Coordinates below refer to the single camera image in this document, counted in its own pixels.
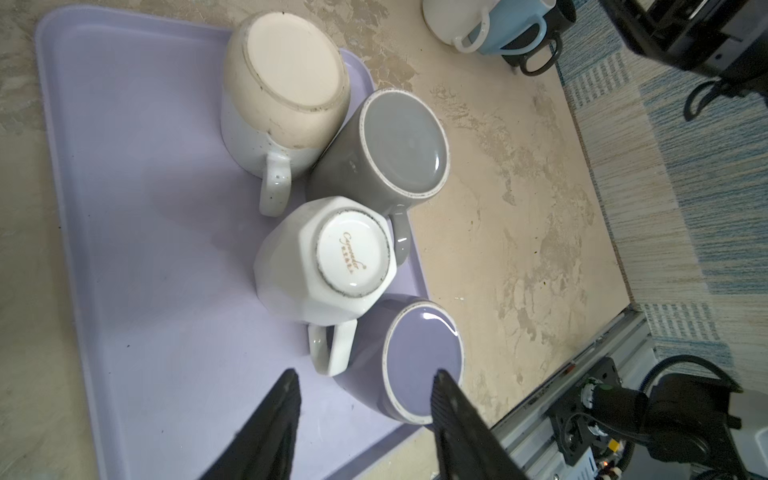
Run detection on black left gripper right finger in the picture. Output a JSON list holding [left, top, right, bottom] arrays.
[[430, 369, 526, 480]]

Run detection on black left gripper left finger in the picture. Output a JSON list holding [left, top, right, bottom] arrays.
[[202, 368, 301, 479]]

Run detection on white patterned mug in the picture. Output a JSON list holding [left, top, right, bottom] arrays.
[[254, 196, 397, 376]]

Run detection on white ceramic mug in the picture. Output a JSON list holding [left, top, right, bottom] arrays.
[[422, 0, 498, 53]]

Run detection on light blue mug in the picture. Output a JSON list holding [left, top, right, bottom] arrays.
[[479, 0, 556, 56]]

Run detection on black ceramic mug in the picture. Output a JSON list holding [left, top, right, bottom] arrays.
[[504, 0, 577, 77]]

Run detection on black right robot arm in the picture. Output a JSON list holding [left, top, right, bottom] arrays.
[[601, 0, 767, 121]]

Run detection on purple ceramic mug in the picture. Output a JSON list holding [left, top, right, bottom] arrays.
[[334, 293, 465, 426]]

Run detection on grey ceramic mug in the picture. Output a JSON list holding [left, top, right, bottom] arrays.
[[305, 88, 450, 265]]

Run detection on cream speckled mug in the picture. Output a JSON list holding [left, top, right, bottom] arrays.
[[220, 11, 351, 217]]

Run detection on aluminium front rail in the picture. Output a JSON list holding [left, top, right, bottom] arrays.
[[492, 307, 657, 479]]

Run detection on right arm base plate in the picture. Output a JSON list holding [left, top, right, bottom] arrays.
[[547, 357, 620, 467]]

